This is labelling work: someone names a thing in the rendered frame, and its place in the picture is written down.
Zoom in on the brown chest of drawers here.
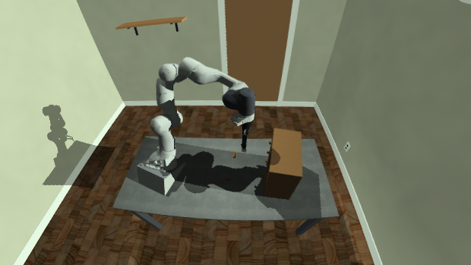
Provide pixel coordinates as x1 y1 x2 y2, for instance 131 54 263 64
263 128 302 200

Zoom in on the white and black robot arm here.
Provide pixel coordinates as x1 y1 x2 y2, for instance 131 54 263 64
146 57 255 172

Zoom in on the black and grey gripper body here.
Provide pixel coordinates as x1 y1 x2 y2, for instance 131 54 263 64
241 120 253 132

